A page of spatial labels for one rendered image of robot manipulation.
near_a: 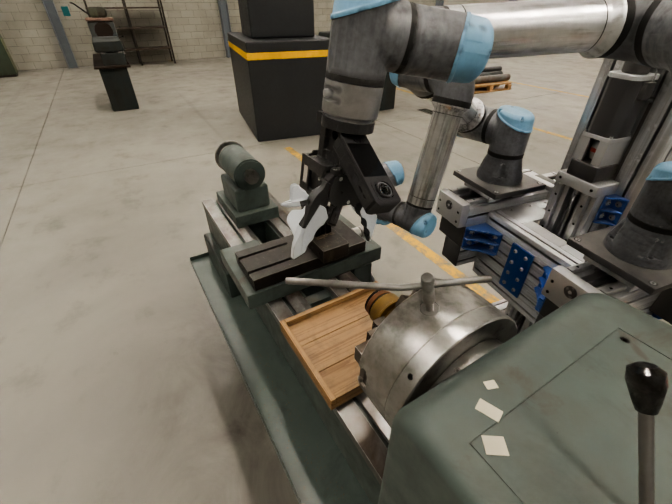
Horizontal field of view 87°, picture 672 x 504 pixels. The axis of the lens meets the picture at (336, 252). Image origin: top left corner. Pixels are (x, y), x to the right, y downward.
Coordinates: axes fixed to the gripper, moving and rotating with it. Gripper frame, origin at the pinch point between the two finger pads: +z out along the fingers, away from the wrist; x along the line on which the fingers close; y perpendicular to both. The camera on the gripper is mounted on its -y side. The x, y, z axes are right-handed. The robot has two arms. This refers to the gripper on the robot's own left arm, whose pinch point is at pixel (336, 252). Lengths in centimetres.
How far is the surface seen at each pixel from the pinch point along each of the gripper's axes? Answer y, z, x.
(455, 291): -9.6, 8.6, -22.6
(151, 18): 1389, 19, -250
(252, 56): 440, 12, -177
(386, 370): -11.6, 19.5, -6.4
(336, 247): 40, 30, -33
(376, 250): 41, 37, -54
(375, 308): 4.7, 22.8, -18.5
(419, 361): -15.4, 14.4, -8.8
